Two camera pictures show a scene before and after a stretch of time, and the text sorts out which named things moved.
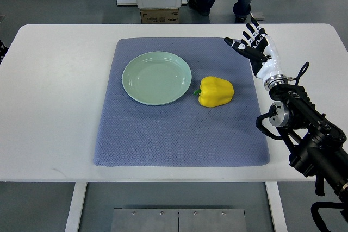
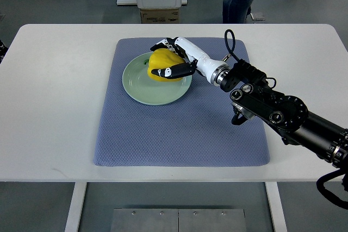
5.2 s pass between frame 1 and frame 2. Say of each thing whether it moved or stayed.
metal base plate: stayed
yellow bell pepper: moved
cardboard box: stayed
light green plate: stayed
